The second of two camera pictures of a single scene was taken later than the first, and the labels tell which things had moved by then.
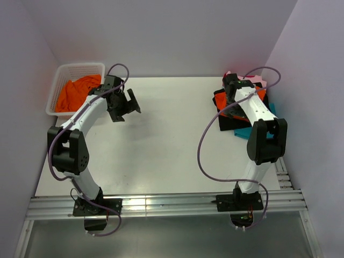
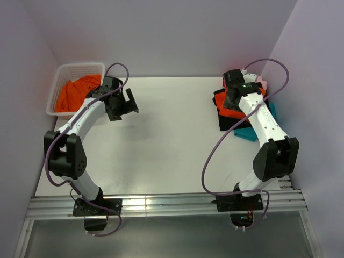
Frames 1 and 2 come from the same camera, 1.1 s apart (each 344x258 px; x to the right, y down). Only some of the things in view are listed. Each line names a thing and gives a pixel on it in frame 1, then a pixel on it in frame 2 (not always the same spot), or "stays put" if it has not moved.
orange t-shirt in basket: (73, 94) stays put
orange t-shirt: (221, 99) to (262, 92)
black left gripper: (116, 115) stays put
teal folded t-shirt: (245, 133) stays put
